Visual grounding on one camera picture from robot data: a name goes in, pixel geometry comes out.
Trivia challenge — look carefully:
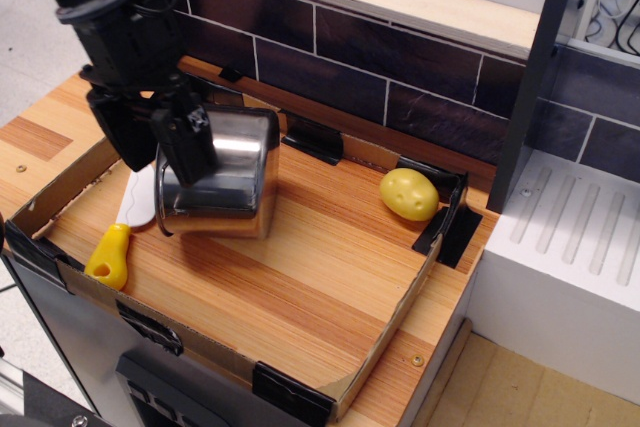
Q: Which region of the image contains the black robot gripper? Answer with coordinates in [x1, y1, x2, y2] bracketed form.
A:
[56, 0, 216, 187]

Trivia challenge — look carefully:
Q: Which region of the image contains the shiny metal pot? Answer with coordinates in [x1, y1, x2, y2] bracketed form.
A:
[154, 106, 280, 239]

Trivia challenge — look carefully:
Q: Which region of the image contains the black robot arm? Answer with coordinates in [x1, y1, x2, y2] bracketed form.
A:
[55, 0, 216, 187]

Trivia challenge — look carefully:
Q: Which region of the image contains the cardboard fence with black tape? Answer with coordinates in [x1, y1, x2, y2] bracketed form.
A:
[1, 77, 495, 426]

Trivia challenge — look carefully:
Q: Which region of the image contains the yellow toy potato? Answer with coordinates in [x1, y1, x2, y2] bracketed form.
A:
[379, 168, 439, 222]

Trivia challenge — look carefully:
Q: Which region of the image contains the white drying rack sink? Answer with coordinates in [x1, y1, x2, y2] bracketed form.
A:
[467, 152, 639, 402]

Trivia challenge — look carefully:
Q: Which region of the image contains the yellow handled white toy knife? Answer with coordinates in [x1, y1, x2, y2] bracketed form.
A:
[84, 165, 155, 290]

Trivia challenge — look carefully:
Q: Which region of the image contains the dark grey vertical post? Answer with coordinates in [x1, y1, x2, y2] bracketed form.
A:
[487, 0, 569, 213]

